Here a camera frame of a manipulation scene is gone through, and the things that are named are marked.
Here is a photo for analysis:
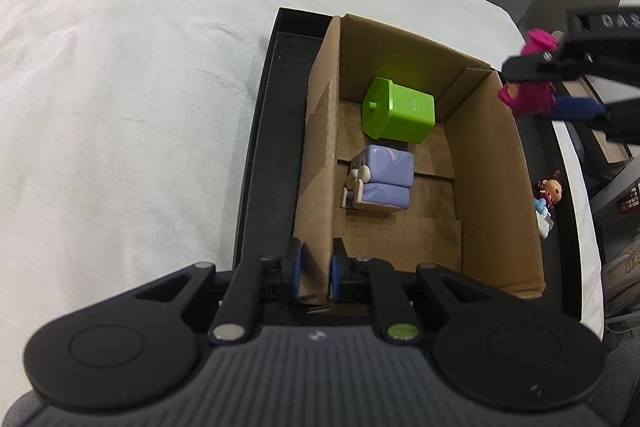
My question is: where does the brown cardboard box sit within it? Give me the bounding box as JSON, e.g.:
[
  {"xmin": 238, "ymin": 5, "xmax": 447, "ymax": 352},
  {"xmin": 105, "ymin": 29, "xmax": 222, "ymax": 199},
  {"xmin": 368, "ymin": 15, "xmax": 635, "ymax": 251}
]
[{"xmin": 292, "ymin": 12, "xmax": 547, "ymax": 307}]

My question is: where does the white bed cover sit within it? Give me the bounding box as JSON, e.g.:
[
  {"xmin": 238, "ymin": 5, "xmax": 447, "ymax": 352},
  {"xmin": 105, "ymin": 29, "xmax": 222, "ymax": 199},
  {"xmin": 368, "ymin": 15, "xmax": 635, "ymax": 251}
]
[{"xmin": 0, "ymin": 0, "xmax": 606, "ymax": 403}]

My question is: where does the green toy bin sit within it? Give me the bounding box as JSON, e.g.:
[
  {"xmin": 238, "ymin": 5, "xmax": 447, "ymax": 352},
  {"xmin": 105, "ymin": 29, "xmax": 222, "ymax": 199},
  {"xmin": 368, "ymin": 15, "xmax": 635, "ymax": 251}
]
[{"xmin": 361, "ymin": 77, "xmax": 435, "ymax": 144}]

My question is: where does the pink hooded figurine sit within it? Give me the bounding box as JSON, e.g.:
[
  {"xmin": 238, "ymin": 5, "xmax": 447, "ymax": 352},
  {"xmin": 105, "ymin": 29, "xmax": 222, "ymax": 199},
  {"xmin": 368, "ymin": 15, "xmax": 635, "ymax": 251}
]
[{"xmin": 497, "ymin": 28, "xmax": 559, "ymax": 118}]

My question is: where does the brown haired doll figurine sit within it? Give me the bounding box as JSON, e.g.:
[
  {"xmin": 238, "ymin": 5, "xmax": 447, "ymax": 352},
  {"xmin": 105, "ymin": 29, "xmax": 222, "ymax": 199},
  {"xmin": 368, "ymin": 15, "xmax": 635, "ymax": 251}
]
[{"xmin": 536, "ymin": 170, "xmax": 563, "ymax": 209}]

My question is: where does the purple bed toy figure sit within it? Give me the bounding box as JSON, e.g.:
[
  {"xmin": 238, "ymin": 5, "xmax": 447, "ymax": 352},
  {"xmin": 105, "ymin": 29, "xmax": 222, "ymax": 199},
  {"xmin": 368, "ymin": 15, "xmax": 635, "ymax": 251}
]
[{"xmin": 341, "ymin": 144, "xmax": 414, "ymax": 213}]

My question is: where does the blue red crab figurine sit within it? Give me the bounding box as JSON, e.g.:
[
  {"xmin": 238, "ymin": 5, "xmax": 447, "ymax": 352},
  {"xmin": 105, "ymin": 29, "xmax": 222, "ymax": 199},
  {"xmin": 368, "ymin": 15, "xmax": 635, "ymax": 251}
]
[{"xmin": 534, "ymin": 198, "xmax": 547, "ymax": 215}]

